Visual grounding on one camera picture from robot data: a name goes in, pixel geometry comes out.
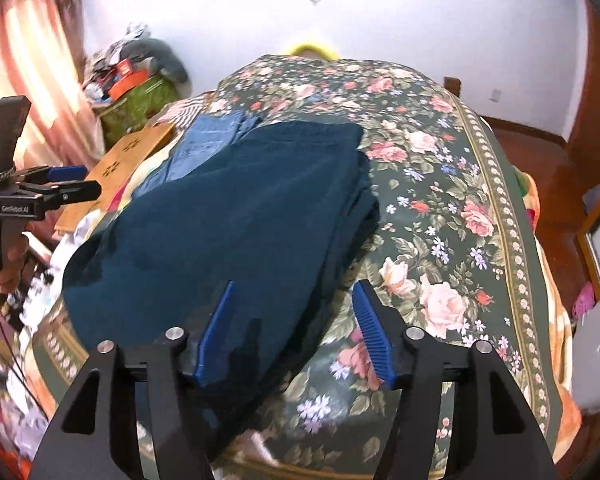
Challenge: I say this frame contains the pink plastic item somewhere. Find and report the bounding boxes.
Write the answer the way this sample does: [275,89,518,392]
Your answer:
[572,280,596,318]

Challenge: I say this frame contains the green floral storage bag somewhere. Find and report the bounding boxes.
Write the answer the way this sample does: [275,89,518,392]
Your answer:
[97,74,181,136]

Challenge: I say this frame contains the pink curtain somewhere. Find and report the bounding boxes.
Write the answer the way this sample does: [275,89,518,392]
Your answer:
[0,0,106,171]

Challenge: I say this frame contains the wooden framed mirror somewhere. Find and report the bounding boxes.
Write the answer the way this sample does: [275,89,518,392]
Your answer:
[575,160,600,301]

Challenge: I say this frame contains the floral green blanket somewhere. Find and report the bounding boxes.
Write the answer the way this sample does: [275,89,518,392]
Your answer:
[30,54,566,476]

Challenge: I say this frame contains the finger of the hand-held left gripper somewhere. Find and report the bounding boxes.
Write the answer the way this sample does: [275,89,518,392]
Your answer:
[14,165,88,190]
[30,180,102,211]

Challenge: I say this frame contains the person's left hand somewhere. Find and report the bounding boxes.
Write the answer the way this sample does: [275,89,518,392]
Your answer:
[0,232,31,295]

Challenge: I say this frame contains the wooden lap desk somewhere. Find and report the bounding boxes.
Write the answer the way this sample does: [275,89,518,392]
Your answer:
[55,122,177,233]

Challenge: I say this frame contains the dark teal pants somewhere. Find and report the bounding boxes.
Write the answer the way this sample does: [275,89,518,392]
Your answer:
[62,121,381,453]

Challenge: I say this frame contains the yellow cushion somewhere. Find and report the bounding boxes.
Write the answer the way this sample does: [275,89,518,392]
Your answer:
[285,37,338,61]

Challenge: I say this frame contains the orange box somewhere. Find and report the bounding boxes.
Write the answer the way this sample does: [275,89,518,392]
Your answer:
[109,60,148,101]

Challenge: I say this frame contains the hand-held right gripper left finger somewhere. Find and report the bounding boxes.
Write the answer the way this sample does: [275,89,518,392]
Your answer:
[30,280,237,480]

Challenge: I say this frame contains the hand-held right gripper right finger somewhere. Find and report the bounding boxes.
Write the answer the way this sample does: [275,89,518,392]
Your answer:
[351,280,556,480]

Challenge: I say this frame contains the striped patterned cloth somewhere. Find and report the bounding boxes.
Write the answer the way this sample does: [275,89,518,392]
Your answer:
[155,95,211,128]

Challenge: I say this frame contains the colourful fleece blanket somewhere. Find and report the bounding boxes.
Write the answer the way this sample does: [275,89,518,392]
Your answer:
[55,140,586,466]

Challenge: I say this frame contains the white crumpled cloth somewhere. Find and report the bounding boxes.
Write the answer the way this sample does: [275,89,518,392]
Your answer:
[50,210,106,281]

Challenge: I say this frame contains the blue denim jeans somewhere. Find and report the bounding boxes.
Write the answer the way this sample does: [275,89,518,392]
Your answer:
[130,110,263,198]

